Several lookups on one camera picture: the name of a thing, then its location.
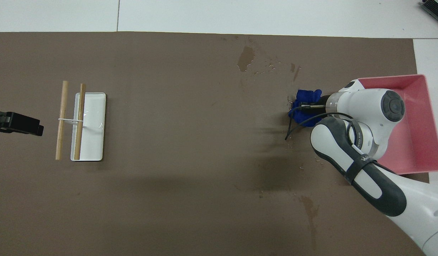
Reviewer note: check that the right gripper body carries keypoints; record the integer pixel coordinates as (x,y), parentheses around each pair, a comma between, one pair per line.
(323,100)

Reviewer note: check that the blue towel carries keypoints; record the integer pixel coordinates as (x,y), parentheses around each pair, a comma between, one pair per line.
(306,96)

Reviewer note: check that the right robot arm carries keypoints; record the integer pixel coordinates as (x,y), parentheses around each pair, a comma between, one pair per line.
(368,106)

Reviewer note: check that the water puddle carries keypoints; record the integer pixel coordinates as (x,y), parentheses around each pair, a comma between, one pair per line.
(246,57)

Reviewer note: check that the pink plastic tray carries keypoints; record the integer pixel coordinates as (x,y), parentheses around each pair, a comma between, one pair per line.
(420,117)

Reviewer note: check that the dark ribbed device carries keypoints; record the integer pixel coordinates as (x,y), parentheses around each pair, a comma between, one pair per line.
(436,9)

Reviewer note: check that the white rectangular tray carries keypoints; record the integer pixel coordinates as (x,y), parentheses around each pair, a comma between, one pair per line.
(94,124)

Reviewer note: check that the light wooden stick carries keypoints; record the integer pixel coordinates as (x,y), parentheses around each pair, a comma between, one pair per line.
(79,117)
(62,117)

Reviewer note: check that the white band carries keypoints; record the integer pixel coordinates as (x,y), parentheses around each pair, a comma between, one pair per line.
(70,121)

